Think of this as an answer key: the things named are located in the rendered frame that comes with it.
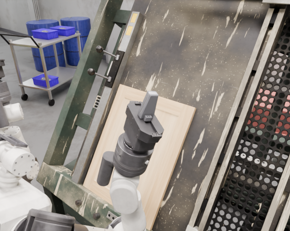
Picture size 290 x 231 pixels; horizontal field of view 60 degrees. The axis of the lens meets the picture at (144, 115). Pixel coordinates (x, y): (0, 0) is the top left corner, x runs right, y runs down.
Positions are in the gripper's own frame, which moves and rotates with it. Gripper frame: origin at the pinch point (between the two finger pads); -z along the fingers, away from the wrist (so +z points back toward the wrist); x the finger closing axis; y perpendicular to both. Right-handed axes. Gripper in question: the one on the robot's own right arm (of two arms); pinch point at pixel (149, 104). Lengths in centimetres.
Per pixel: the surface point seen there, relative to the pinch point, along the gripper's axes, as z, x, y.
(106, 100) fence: 43, 67, 16
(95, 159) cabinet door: 69, 50, 10
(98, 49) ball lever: 21, 78, 10
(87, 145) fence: 66, 57, 7
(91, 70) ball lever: 30, 73, 7
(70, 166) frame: 99, 73, 4
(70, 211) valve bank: 95, 39, -1
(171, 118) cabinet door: 33, 37, 36
